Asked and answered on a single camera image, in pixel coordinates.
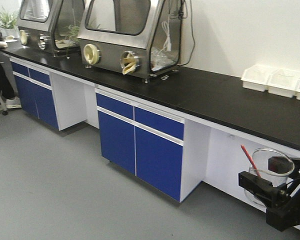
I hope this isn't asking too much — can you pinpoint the black power cable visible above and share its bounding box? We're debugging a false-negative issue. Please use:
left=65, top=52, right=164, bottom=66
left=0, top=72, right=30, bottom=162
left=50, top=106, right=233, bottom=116
left=177, top=0, right=196, bottom=67

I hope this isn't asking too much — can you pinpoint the steel glove box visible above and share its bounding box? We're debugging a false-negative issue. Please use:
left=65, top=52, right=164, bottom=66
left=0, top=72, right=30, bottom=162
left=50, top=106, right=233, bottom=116
left=17, top=0, right=87, bottom=56
left=78, top=0, right=185, bottom=83

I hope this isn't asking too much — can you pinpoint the white coiled cable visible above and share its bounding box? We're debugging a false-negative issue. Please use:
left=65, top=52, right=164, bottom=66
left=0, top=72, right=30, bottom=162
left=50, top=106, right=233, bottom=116
left=161, top=14, right=173, bottom=52

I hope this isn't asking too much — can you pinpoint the far blue lab cabinet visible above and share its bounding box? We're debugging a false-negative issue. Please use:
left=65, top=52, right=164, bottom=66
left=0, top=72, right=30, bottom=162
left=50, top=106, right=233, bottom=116
left=10, top=57, right=88, bottom=131

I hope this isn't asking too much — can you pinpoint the blue lab cabinet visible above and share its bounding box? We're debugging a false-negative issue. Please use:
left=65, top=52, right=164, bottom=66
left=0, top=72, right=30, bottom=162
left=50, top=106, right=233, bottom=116
left=95, top=86, right=210, bottom=202
left=10, top=57, right=88, bottom=131

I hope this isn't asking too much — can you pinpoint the green potted plant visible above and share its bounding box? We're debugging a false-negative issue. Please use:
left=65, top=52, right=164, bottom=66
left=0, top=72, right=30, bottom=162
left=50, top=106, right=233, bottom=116
left=0, top=6, right=19, bottom=40

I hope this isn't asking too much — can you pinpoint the clear glass beaker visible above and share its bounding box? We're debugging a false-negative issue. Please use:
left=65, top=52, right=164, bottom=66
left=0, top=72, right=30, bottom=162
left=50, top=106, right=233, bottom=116
left=240, top=144, right=295, bottom=207

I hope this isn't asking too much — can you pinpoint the far steel glove box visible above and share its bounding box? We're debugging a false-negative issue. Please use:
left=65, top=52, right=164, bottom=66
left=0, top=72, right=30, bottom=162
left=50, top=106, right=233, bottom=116
left=17, top=0, right=87, bottom=56

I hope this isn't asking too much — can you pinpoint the near blue lab cabinet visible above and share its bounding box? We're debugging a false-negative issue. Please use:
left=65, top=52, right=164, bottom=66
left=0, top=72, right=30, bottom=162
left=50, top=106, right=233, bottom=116
left=95, top=86, right=210, bottom=202

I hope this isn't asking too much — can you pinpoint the near steel glove box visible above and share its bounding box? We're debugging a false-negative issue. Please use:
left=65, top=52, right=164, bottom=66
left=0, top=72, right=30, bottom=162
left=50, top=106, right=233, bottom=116
left=78, top=0, right=185, bottom=83

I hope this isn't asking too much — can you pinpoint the left white plastic bin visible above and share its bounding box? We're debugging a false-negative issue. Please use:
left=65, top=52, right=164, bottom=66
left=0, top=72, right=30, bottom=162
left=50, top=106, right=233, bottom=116
left=241, top=64, right=277, bottom=92

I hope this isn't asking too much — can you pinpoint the middle white plastic bin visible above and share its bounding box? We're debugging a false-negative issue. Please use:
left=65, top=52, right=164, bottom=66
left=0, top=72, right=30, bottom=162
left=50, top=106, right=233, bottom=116
left=267, top=68, right=300, bottom=98

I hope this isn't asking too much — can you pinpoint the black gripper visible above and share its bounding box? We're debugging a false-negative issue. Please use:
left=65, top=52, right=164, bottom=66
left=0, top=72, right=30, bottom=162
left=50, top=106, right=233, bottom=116
left=238, top=156, right=300, bottom=232

